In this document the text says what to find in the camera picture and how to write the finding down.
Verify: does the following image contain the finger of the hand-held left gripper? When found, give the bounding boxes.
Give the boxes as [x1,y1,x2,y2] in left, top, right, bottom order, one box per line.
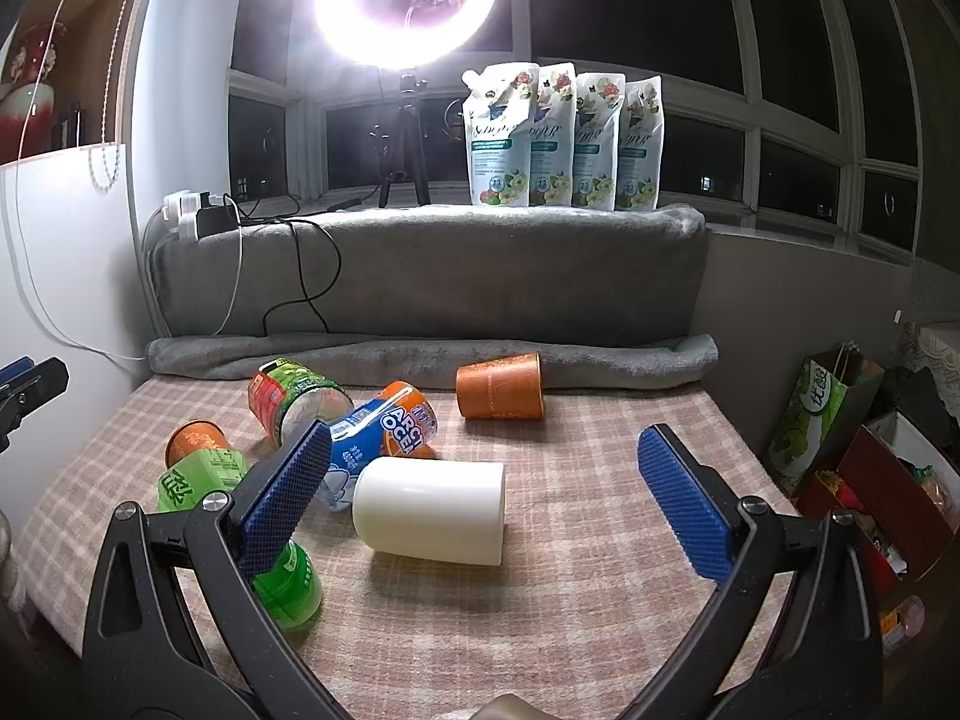
[0,357,70,455]

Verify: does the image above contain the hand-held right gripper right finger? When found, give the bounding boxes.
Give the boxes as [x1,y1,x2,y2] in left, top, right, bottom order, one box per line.
[619,424,884,720]

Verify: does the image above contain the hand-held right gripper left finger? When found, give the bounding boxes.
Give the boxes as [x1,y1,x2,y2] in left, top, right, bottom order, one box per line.
[81,420,342,720]

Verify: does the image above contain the white cup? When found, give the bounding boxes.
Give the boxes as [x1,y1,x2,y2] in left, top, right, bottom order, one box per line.
[352,457,506,568]

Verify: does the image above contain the small orange paper cup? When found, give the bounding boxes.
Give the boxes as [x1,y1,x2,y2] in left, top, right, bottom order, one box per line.
[164,420,230,470]

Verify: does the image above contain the large orange paper cup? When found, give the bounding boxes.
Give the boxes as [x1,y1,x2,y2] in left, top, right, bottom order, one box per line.
[455,352,545,422]

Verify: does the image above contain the green plastic bottle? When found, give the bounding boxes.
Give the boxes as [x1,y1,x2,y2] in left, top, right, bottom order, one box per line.
[156,448,324,632]

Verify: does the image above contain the green and red labelled can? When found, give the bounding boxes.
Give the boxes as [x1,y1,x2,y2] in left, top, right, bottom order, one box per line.
[248,358,356,446]

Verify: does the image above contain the pink checkered cloth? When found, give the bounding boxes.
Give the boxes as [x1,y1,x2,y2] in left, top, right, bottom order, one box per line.
[15,373,800,720]

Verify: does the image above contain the blue and orange labelled bottle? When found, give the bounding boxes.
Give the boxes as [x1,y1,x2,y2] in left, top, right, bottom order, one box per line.
[316,380,440,512]

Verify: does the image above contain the white board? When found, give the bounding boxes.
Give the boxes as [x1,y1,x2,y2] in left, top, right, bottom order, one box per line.
[0,140,152,541]

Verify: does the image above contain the green paper bag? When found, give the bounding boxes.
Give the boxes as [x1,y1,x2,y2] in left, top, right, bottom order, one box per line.
[767,347,887,497]

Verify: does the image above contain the rolled grey blanket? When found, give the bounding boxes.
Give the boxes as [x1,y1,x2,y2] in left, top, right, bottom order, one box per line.
[145,330,722,392]

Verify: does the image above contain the red cardboard box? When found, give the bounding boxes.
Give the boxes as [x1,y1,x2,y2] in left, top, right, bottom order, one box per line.
[793,408,960,580]

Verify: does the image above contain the white power strip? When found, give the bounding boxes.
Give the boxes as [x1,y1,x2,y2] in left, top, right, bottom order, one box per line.
[160,190,226,235]

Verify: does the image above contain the small orange labelled bottle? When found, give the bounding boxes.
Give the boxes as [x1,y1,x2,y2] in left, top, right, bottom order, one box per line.
[879,595,929,655]

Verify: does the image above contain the black power adapter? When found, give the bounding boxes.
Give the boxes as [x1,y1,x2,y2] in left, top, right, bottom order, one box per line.
[195,205,242,239]

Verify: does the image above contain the grey fleece blanket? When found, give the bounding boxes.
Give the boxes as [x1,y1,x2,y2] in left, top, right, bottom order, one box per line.
[145,203,710,352]

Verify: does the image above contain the white lace cloth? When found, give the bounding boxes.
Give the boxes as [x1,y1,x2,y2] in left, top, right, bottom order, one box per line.
[898,321,960,395]

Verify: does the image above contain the red and white vase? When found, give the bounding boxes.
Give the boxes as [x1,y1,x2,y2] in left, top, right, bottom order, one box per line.
[0,21,70,145]

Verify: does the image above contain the black tripod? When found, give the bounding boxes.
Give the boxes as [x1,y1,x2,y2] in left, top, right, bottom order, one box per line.
[366,66,434,209]

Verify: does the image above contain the white detergent pouch with spout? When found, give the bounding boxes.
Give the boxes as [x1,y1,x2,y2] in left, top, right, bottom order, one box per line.
[460,63,542,208]

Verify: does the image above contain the long thin white cable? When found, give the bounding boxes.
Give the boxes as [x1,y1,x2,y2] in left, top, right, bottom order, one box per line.
[13,0,148,361]

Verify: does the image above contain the white bead cord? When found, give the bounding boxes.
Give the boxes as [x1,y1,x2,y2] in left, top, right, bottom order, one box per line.
[87,0,127,190]

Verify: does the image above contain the black cable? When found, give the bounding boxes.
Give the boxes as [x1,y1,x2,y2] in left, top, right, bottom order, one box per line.
[222,193,344,336]

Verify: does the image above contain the ring light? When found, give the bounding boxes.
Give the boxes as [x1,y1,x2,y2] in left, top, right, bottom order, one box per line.
[312,0,520,70]

